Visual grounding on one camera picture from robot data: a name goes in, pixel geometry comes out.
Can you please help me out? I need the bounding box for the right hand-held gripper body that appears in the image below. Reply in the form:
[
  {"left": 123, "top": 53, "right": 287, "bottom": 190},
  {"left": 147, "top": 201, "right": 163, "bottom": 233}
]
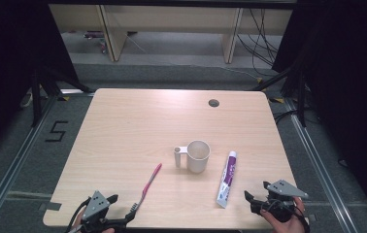
[{"left": 258, "top": 179, "right": 310, "bottom": 223}]

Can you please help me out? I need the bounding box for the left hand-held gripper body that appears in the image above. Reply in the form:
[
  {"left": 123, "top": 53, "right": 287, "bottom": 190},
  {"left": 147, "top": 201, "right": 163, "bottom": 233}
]
[{"left": 80, "top": 190, "right": 126, "bottom": 233}]

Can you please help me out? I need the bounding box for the white and purple toothpaste tube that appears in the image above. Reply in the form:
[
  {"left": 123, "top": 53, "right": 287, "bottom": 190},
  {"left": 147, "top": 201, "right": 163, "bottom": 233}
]
[{"left": 216, "top": 150, "right": 238, "bottom": 209}]

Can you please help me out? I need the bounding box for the pink toothbrush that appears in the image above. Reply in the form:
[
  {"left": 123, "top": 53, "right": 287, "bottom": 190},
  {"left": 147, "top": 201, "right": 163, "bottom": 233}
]
[{"left": 129, "top": 162, "right": 163, "bottom": 215}]

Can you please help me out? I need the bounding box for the white cup with handle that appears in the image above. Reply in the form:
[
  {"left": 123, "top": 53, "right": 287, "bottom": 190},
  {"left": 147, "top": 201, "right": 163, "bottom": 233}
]
[{"left": 173, "top": 139, "right": 212, "bottom": 174}]

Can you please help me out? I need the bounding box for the person's left hand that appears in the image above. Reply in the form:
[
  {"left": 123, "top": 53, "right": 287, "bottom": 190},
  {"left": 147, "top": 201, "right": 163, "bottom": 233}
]
[{"left": 73, "top": 209, "right": 116, "bottom": 233}]

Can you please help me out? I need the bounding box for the person's right hand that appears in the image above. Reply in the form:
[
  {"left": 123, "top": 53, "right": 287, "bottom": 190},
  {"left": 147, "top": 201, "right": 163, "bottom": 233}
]
[{"left": 260, "top": 197, "right": 306, "bottom": 233}]

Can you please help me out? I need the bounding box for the black tape piece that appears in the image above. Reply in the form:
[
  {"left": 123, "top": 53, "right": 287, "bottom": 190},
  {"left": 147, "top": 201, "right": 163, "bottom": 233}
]
[{"left": 38, "top": 201, "right": 63, "bottom": 212}]

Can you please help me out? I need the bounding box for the black metal stand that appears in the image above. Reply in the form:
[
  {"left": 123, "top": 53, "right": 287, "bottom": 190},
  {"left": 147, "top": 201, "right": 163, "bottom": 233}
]
[
  {"left": 251, "top": 62, "right": 308, "bottom": 128},
  {"left": 30, "top": 66, "right": 92, "bottom": 128}
]

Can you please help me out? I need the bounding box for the black curtain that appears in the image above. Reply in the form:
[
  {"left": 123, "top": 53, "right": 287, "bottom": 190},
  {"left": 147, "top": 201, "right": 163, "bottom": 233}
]
[
  {"left": 0, "top": 0, "right": 83, "bottom": 163},
  {"left": 272, "top": 0, "right": 367, "bottom": 224}
]

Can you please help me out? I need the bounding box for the small colourful floor clutter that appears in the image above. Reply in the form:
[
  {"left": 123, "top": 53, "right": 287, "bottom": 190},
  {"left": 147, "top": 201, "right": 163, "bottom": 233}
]
[{"left": 83, "top": 30, "right": 109, "bottom": 54}]

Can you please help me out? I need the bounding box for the beige wooden desk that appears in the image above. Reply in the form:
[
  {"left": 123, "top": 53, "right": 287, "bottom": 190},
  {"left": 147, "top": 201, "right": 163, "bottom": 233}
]
[{"left": 49, "top": 4, "right": 294, "bottom": 64}]

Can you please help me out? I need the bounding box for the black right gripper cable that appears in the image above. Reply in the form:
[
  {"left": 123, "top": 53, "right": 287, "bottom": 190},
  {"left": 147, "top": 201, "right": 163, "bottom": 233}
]
[{"left": 259, "top": 198, "right": 312, "bottom": 233}]

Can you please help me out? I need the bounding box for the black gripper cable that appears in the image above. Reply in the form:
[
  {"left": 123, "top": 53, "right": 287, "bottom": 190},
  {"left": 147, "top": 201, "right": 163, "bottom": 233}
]
[
  {"left": 259, "top": 198, "right": 312, "bottom": 233},
  {"left": 64, "top": 198, "right": 92, "bottom": 233}
]

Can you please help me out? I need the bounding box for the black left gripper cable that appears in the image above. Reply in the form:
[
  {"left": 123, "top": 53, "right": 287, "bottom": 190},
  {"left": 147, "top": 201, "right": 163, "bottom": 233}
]
[{"left": 64, "top": 198, "right": 92, "bottom": 233}]

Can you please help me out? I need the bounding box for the aluminium floor rail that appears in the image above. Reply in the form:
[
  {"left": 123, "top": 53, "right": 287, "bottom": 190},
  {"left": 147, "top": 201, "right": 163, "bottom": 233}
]
[
  {"left": 0, "top": 95, "right": 58, "bottom": 229},
  {"left": 283, "top": 96, "right": 359, "bottom": 233}
]

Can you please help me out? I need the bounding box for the black floor cable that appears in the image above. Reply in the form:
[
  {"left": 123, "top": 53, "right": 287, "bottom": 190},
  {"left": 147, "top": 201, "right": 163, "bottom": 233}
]
[{"left": 273, "top": 109, "right": 300, "bottom": 126}]

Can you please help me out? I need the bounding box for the bundle of black cables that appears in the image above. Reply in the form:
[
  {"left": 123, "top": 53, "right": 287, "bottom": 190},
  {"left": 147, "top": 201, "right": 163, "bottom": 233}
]
[{"left": 236, "top": 8, "right": 282, "bottom": 77}]

